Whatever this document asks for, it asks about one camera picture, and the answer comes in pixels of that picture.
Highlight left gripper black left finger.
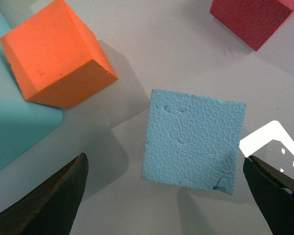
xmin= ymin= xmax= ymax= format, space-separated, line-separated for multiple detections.
xmin=0 ymin=153 xmax=89 ymax=235

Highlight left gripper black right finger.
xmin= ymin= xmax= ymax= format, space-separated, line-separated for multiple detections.
xmin=243 ymin=156 xmax=294 ymax=235

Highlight light blue foam cube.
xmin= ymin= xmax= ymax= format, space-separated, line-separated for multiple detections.
xmin=141 ymin=89 xmax=246 ymax=195

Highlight teal plastic tray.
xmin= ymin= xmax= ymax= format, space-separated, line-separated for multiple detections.
xmin=0 ymin=12 xmax=63 ymax=171

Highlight orange foam cube by teal tray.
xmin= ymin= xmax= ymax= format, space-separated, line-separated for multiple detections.
xmin=0 ymin=0 xmax=118 ymax=109

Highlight red foam cube near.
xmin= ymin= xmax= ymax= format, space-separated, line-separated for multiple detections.
xmin=210 ymin=0 xmax=294 ymax=51

